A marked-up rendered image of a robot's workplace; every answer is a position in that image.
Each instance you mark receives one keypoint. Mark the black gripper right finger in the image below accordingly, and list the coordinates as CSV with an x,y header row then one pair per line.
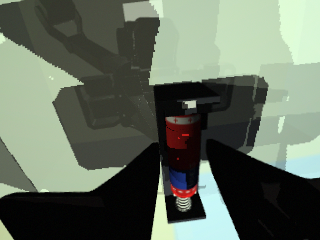
x,y
264,202

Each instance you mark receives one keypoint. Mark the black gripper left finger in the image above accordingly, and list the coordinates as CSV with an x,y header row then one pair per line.
x,y
122,208

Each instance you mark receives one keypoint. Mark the red and blue battery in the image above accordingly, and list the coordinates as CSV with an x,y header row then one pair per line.
x,y
183,147

